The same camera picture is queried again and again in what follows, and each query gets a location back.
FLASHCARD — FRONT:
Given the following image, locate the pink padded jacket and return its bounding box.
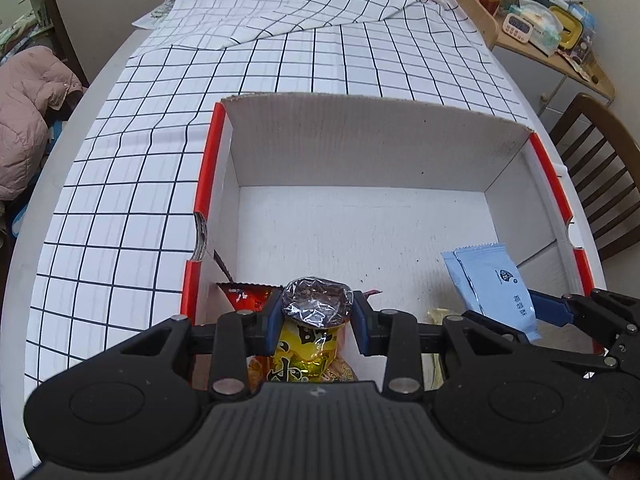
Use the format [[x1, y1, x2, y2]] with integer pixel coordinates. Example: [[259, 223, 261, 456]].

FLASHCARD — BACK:
[[0, 46, 85, 202]]

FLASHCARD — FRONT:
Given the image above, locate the white black grid tablecloth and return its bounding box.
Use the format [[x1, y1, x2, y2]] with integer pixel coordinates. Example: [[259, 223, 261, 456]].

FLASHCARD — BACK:
[[24, 0, 535, 389]]

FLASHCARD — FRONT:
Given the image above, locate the white wooden side cabinet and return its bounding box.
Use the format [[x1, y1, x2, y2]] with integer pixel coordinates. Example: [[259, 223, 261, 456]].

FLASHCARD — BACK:
[[457, 0, 615, 129]]

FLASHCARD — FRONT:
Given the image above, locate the brown wooden chair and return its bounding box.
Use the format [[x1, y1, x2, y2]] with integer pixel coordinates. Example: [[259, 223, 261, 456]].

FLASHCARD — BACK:
[[550, 93, 639, 261]]

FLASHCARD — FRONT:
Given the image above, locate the red white cardboard box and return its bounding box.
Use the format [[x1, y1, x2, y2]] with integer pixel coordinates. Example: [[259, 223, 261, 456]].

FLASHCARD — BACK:
[[180, 93, 603, 324]]

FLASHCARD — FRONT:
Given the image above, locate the wet wipes pack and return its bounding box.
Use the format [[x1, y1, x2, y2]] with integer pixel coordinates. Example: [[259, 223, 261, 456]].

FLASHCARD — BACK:
[[510, 0, 564, 56]]

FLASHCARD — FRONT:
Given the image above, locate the white digital timer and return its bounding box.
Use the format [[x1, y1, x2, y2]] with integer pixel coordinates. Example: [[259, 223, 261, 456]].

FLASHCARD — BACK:
[[502, 13, 533, 44]]

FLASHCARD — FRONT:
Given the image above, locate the yellow foil snack packet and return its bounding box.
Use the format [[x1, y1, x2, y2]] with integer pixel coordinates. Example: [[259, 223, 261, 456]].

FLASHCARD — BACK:
[[247, 276, 357, 392]]

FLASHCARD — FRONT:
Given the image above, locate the yellow tissue box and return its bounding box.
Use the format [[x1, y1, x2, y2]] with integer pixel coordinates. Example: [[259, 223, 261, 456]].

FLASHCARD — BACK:
[[549, 6, 584, 51]]

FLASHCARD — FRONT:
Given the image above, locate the red foil snack bag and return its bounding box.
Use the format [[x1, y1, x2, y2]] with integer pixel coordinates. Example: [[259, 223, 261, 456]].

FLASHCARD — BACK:
[[219, 276, 356, 326]]

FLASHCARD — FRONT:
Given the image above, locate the light blue snack packet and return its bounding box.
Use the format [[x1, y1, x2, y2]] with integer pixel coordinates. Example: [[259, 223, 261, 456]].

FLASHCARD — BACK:
[[442, 243, 540, 341]]

